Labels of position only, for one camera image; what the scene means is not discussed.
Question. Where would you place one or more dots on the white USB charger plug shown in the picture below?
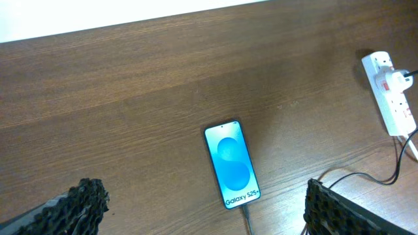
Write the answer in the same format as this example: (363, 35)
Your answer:
(394, 81)

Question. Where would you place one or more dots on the white power strip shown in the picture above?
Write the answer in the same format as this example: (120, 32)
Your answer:
(394, 108)

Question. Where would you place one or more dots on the blue screen Galaxy smartphone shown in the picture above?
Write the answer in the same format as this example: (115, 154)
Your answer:
(236, 177)

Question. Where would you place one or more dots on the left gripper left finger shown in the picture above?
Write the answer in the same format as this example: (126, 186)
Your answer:
(78, 211)

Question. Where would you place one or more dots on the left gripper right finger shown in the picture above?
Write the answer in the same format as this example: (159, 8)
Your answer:
(327, 212)

